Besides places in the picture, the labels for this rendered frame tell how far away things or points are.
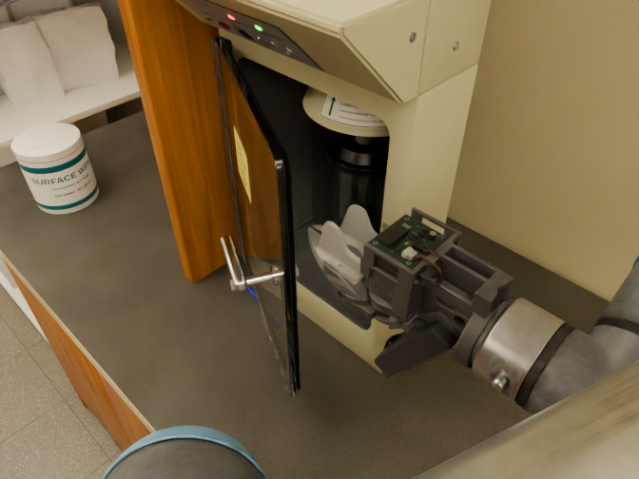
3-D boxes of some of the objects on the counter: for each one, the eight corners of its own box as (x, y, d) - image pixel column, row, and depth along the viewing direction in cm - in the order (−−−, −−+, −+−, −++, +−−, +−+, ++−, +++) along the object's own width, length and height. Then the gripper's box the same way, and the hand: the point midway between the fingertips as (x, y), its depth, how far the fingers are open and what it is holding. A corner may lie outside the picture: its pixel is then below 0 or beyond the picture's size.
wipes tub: (82, 173, 125) (61, 115, 115) (110, 196, 118) (91, 137, 108) (27, 197, 118) (-1, 138, 108) (53, 223, 111) (28, 162, 101)
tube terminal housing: (338, 212, 114) (353, -301, 62) (469, 290, 97) (638, -325, 46) (247, 272, 100) (173, -319, 49) (382, 374, 84) (482, -361, 32)
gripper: (534, 261, 43) (341, 160, 54) (474, 324, 39) (276, 199, 50) (509, 328, 49) (338, 224, 60) (454, 390, 44) (280, 264, 55)
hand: (319, 239), depth 56 cm, fingers closed
